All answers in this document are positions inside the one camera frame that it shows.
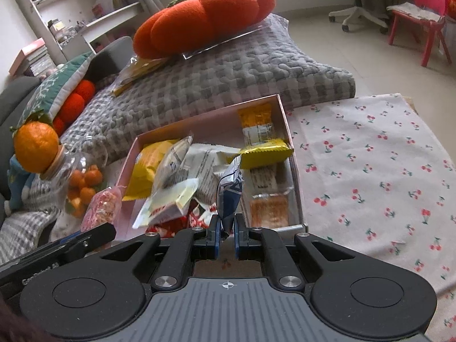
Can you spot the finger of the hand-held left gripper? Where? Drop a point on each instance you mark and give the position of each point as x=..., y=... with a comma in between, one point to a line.
x=96, y=237

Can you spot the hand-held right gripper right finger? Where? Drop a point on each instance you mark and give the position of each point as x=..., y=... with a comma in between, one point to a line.
x=239, y=245

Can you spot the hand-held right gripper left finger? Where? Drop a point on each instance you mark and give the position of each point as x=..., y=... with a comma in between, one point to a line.
x=214, y=242

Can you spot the pink snack packet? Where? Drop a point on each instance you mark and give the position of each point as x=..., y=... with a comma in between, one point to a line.
x=101, y=208

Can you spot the red floral snack packet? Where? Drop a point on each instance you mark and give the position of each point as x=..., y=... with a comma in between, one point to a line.
x=174, y=226

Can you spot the blue silver snack packet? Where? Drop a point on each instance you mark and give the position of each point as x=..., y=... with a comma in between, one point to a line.
x=229, y=192

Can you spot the newsprint pattern snack packet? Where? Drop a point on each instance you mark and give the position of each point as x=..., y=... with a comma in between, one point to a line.
x=206, y=171

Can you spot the large yellow snack packet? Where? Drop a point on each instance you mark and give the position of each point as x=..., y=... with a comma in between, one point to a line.
x=146, y=167

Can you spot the clear silver snack packet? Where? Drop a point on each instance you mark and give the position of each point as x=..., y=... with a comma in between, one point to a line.
x=171, y=167

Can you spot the yellow snack packet blue logo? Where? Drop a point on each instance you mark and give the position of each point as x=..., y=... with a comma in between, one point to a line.
x=265, y=155

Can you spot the pink cardboard box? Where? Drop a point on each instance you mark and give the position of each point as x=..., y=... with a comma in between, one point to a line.
x=213, y=124

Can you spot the clear orange cracker packet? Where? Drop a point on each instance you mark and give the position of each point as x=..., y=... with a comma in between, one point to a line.
x=256, y=121

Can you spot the clear plastic bag with snacks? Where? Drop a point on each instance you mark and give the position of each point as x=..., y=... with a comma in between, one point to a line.
x=139, y=73

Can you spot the pile of small mandarins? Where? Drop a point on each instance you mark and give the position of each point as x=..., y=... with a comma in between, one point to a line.
x=85, y=185

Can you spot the blue monkey plush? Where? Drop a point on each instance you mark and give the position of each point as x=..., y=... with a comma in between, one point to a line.
x=17, y=185

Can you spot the glass jar with orange lid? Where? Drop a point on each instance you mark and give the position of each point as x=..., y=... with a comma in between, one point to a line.
x=35, y=146

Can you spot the small orange plush cushion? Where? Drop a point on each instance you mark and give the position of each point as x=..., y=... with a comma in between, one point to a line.
x=74, y=107

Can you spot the green leaf pattern pillow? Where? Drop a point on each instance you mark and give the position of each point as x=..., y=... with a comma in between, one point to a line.
x=53, y=89

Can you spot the cherry print tablecloth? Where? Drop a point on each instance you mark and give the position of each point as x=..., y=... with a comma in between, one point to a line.
x=374, y=171

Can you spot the grey checked blanket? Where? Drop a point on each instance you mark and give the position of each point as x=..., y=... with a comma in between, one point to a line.
x=231, y=74

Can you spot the stack of books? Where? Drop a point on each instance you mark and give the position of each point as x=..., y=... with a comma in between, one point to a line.
x=34, y=57

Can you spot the clear plastic sheet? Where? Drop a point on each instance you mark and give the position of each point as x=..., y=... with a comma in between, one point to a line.
x=249, y=35

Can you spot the white bookshelf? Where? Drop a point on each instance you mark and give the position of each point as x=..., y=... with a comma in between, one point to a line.
x=89, y=25

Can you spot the large orange pumpkin cushion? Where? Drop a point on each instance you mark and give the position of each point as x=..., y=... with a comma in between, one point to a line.
x=203, y=17

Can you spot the grey office chair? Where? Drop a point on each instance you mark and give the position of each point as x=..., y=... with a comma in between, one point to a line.
x=359, y=10

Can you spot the folded newspaper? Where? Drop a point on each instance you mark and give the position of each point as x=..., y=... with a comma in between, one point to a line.
x=415, y=10

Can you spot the red gift bag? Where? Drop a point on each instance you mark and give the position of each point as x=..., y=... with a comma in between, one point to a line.
x=450, y=1

